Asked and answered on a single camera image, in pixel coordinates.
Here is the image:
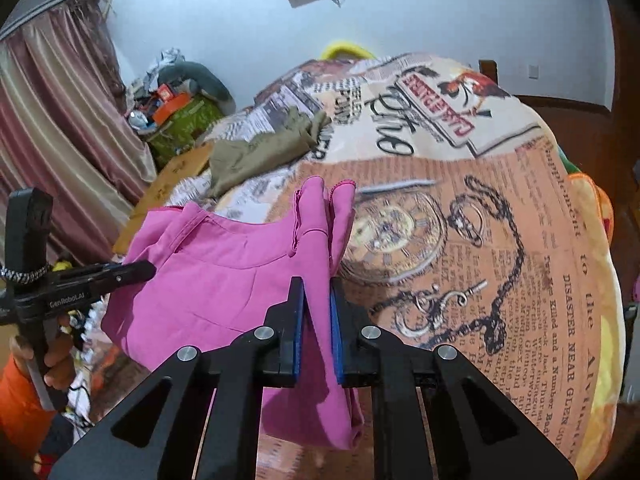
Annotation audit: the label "person's left hand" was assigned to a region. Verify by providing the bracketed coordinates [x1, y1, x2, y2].
[10, 312, 77, 403]

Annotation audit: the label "brown wooden door frame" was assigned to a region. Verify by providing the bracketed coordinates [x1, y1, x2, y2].
[597, 0, 640, 171]

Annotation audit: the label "orange yellow printed bedsheet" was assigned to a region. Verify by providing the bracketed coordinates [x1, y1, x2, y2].
[555, 145, 632, 411]

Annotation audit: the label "green patterned box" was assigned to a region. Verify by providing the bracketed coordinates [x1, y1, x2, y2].
[145, 95, 226, 171]

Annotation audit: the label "white crumpled plastic bag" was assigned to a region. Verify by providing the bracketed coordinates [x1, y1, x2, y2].
[140, 47, 184, 87]

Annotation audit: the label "yellow plastic basket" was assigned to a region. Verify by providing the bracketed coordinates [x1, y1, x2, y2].
[320, 42, 377, 62]

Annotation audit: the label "cartoon printed dark cloth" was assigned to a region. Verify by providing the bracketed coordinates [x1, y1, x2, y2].
[50, 255, 132, 428]

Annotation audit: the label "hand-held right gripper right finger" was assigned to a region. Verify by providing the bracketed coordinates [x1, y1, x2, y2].
[329, 279, 579, 480]

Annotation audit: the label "newspaper printed blanket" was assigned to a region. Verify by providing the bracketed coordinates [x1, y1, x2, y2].
[125, 52, 626, 480]

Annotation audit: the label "grey plush toy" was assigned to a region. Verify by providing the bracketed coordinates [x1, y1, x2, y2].
[157, 60, 237, 112]

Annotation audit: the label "striped brown curtain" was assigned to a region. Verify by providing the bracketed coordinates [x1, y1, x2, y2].
[0, 0, 157, 266]

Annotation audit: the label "long orange box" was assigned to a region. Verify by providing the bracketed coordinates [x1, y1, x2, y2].
[152, 92, 194, 124]

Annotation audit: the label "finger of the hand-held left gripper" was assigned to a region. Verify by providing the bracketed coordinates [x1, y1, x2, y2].
[92, 259, 158, 292]

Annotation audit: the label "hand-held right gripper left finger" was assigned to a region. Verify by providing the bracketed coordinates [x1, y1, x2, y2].
[47, 276, 307, 480]

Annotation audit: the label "olive green pants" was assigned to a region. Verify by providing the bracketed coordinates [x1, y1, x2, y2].
[207, 109, 332, 199]

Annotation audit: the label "pink pants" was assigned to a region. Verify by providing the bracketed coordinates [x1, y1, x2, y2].
[100, 176, 366, 452]

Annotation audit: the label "person's left forearm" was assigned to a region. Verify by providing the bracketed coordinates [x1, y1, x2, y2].
[0, 355, 57, 463]

